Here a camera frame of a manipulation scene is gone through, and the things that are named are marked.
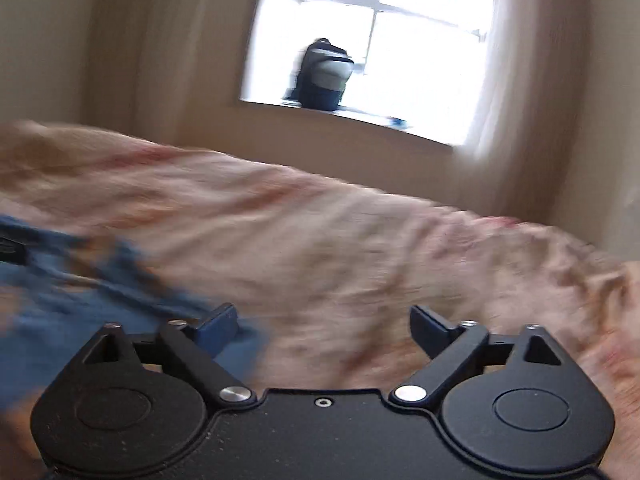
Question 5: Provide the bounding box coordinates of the pink floral bed quilt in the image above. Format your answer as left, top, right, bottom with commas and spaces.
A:
1, 122, 639, 479

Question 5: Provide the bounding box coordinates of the cream window curtain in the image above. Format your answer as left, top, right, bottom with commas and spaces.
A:
454, 0, 590, 223

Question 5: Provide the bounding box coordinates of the small blue red box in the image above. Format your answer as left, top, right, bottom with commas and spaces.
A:
388, 117, 407, 129

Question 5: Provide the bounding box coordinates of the black grey backpack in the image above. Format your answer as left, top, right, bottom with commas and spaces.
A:
284, 38, 355, 113

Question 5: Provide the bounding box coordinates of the white framed window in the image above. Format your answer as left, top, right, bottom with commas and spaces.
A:
241, 0, 495, 146

